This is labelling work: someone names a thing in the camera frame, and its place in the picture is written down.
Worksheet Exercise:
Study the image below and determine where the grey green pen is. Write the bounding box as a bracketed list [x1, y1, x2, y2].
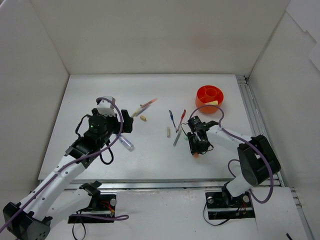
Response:
[173, 131, 181, 147]

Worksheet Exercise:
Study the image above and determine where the red gel pen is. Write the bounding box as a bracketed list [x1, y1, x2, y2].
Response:
[176, 109, 187, 133]

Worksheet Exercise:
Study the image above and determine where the yellow highlighter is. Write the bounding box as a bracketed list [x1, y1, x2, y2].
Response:
[205, 100, 219, 106]

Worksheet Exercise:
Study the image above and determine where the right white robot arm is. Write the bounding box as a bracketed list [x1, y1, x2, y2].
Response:
[187, 116, 281, 206]

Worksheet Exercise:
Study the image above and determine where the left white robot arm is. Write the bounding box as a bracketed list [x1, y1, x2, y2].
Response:
[0, 108, 134, 240]

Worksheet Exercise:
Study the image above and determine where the small tan eraser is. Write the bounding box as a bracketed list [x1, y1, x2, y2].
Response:
[140, 115, 147, 122]

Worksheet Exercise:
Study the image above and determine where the clear blue glue bottle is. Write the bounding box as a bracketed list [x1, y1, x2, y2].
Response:
[118, 135, 135, 152]

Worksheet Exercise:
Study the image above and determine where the yellow beige pen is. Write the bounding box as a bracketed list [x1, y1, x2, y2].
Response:
[131, 103, 151, 118]

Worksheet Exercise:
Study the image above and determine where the pink capped pen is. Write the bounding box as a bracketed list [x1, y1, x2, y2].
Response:
[140, 98, 158, 108]

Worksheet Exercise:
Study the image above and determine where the white eraser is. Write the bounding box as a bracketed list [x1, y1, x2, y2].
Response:
[166, 126, 171, 138]

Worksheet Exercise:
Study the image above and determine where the blue gel pen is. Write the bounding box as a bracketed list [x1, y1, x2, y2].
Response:
[168, 110, 177, 132]

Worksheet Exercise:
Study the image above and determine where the orange round divided container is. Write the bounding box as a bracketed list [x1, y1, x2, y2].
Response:
[195, 85, 224, 108]

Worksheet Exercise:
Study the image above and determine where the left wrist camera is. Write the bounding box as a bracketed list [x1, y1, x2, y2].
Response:
[96, 97, 116, 117]

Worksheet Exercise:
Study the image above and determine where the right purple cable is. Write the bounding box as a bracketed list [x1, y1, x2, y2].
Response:
[188, 104, 273, 203]

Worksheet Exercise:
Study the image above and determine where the purple cable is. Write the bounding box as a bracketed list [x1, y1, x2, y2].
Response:
[188, 104, 273, 203]
[0, 96, 131, 233]

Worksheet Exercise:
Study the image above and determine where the aluminium frame rail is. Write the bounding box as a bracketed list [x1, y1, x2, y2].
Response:
[235, 75, 315, 240]

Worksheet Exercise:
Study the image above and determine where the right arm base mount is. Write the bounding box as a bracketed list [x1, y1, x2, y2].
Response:
[204, 191, 256, 221]

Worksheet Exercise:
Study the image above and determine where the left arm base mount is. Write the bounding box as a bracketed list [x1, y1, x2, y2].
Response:
[67, 193, 117, 224]

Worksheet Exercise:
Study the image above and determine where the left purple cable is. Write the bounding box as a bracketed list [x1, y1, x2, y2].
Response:
[0, 96, 131, 233]

